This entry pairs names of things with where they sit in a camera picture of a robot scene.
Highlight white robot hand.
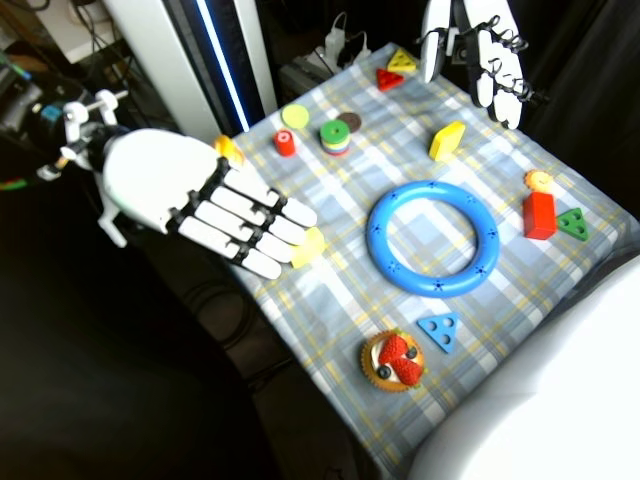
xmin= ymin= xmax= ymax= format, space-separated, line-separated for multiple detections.
xmin=97 ymin=127 xmax=320 ymax=281
xmin=419 ymin=0 xmax=531 ymax=131

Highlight orange yellow small block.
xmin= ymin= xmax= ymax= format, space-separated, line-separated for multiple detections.
xmin=213 ymin=134 xmax=246 ymax=169

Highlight yellow triangle block with holes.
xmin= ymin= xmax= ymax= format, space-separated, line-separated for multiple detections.
xmin=387 ymin=48 xmax=419 ymax=74

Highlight red triangle block with holes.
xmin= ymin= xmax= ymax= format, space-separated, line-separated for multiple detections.
xmin=375 ymin=67 xmax=405 ymax=93

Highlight red cylinder block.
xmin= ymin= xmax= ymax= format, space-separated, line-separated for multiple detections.
xmin=273 ymin=128 xmax=297 ymax=158

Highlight red rectangular block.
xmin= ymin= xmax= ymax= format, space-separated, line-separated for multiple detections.
xmin=523 ymin=192 xmax=558 ymax=241

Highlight yellow-green round disc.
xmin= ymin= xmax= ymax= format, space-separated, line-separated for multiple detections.
xmin=280 ymin=103 xmax=311 ymax=130

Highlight green triangle block with holes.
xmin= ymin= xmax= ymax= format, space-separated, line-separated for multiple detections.
xmin=556 ymin=207 xmax=589 ymax=244

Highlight blue triangle block with holes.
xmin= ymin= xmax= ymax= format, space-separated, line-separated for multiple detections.
xmin=417 ymin=312 xmax=460 ymax=355

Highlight strawberry toy cupcake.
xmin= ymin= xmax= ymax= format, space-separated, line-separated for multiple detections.
xmin=360 ymin=329 xmax=426 ymax=395

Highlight white pillar with blue light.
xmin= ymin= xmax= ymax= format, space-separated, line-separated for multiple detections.
xmin=102 ymin=0 xmax=279 ymax=144

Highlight white power adapter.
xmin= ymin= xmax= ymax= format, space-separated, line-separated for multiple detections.
xmin=319 ymin=12 xmax=374 ymax=69

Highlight grey box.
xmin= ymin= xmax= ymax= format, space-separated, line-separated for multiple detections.
xmin=277 ymin=54 xmax=331 ymax=99

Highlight stacked rings with green top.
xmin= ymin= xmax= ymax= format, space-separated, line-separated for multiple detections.
xmin=319 ymin=119 xmax=351 ymax=158

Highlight blue plaid table cloth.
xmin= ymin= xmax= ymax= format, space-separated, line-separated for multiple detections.
xmin=227 ymin=42 xmax=629 ymax=479

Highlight white robot body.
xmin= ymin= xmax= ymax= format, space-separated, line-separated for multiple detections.
xmin=409 ymin=259 xmax=640 ymax=480

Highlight blue plastic ring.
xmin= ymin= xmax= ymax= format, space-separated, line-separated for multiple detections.
xmin=365 ymin=179 xmax=501 ymax=300

